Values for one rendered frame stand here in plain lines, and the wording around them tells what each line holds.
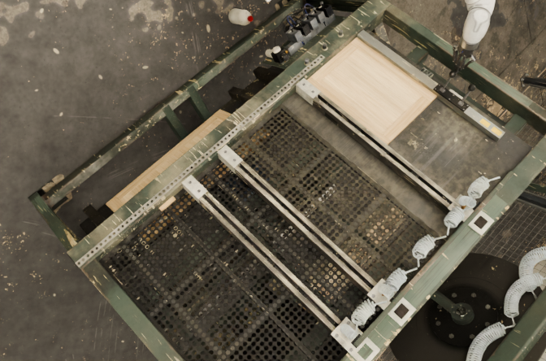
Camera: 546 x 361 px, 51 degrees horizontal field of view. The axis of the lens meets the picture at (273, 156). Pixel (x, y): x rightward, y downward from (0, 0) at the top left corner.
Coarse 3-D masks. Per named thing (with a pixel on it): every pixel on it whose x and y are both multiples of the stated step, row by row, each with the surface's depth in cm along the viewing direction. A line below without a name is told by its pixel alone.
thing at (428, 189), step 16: (304, 80) 301; (304, 96) 302; (320, 96) 297; (336, 112) 296; (352, 128) 287; (368, 144) 284; (384, 144) 283; (384, 160) 283; (400, 160) 279; (400, 176) 282; (416, 176) 275; (432, 192) 270; (448, 208) 262; (464, 208) 262
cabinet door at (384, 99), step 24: (360, 48) 317; (336, 72) 310; (360, 72) 310; (384, 72) 309; (336, 96) 303; (360, 96) 303; (384, 96) 302; (408, 96) 302; (432, 96) 301; (360, 120) 295; (384, 120) 295; (408, 120) 295
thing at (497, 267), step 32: (480, 256) 307; (448, 288) 301; (480, 288) 293; (512, 288) 286; (416, 320) 295; (448, 320) 286; (480, 320) 279; (512, 320) 273; (416, 352) 282; (448, 352) 275
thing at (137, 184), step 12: (216, 120) 348; (204, 132) 344; (264, 132) 316; (180, 144) 345; (192, 144) 340; (168, 156) 340; (180, 156) 334; (156, 168) 335; (228, 168) 306; (144, 180) 331; (120, 192) 332; (132, 192) 327; (108, 204) 328; (120, 204) 322; (180, 204) 298
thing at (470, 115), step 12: (360, 36) 318; (372, 48) 316; (384, 48) 314; (396, 60) 310; (408, 72) 307; (420, 72) 306; (432, 84) 302; (456, 108) 296; (468, 108) 295; (468, 120) 295; (492, 132) 288; (504, 132) 288
